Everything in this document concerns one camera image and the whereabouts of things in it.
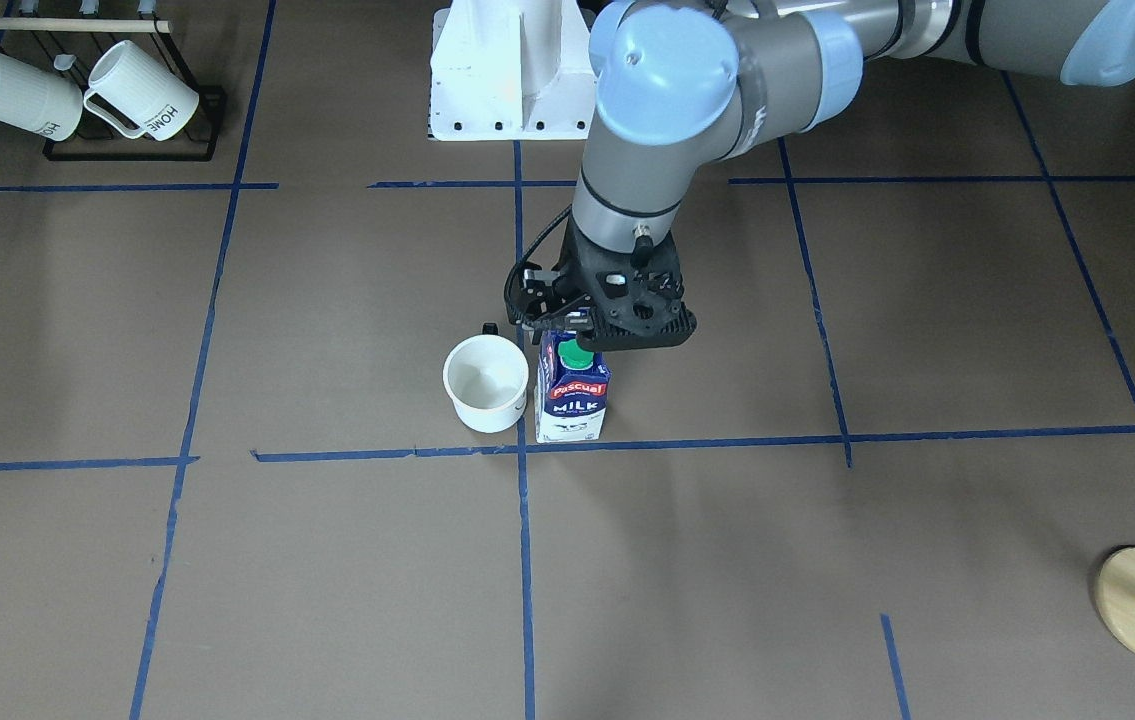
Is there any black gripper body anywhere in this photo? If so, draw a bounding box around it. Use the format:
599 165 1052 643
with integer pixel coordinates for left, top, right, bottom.
553 220 698 350

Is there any blue milk carton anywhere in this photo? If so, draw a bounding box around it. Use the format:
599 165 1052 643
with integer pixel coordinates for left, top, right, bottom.
536 330 611 445

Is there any white smiley face mug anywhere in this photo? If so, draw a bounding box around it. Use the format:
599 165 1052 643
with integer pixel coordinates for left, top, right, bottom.
442 323 530 434

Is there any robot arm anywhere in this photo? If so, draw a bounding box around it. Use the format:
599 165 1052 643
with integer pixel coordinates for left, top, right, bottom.
506 1 1135 352

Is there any white pillar with base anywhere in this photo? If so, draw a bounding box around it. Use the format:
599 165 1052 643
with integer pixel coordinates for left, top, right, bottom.
427 1 596 142

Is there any white mug on rack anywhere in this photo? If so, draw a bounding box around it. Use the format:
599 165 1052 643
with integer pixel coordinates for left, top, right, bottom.
83 40 200 141
0 53 83 142

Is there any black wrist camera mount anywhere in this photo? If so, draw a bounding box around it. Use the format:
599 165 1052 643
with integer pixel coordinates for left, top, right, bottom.
503 261 595 334

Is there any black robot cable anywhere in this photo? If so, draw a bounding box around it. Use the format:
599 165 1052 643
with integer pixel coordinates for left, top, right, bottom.
504 206 575 301

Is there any black wire mug rack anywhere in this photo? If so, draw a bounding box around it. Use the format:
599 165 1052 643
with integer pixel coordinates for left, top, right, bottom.
0 1 227 161

